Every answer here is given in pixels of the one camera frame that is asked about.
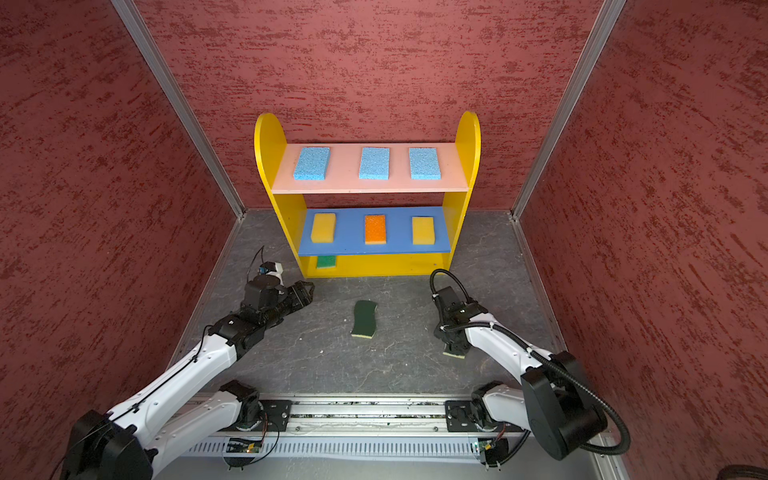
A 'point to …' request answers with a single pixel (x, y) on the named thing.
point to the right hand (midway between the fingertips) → (442, 339)
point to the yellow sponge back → (423, 230)
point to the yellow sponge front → (323, 228)
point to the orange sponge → (375, 231)
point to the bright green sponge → (326, 261)
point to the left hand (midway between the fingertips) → (305, 295)
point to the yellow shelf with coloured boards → (371, 209)
